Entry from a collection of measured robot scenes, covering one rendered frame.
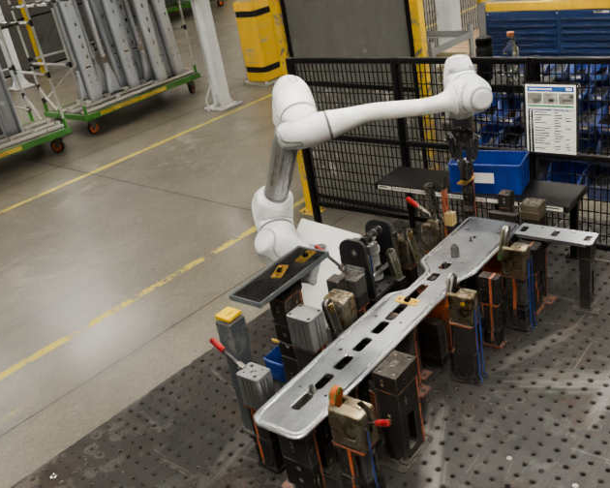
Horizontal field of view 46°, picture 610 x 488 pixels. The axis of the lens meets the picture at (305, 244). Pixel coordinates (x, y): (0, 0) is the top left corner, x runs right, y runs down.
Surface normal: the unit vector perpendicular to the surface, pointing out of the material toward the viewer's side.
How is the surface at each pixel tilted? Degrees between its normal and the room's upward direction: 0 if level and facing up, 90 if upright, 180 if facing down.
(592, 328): 0
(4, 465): 0
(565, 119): 90
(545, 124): 90
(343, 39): 91
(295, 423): 0
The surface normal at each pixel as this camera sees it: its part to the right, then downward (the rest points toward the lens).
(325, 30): -0.69, 0.43
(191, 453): -0.17, -0.88
